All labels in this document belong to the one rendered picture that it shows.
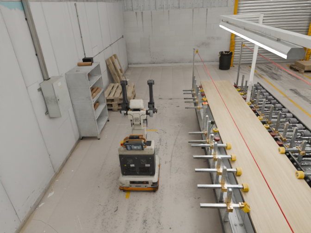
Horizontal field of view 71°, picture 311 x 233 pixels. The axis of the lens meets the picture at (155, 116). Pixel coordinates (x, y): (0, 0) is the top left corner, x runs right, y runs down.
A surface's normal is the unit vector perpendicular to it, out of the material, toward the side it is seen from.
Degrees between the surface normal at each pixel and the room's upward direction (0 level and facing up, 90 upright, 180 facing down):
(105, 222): 0
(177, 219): 0
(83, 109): 90
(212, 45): 90
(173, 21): 90
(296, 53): 90
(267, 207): 0
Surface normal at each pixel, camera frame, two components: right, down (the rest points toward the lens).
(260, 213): -0.04, -0.89
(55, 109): -0.06, 0.46
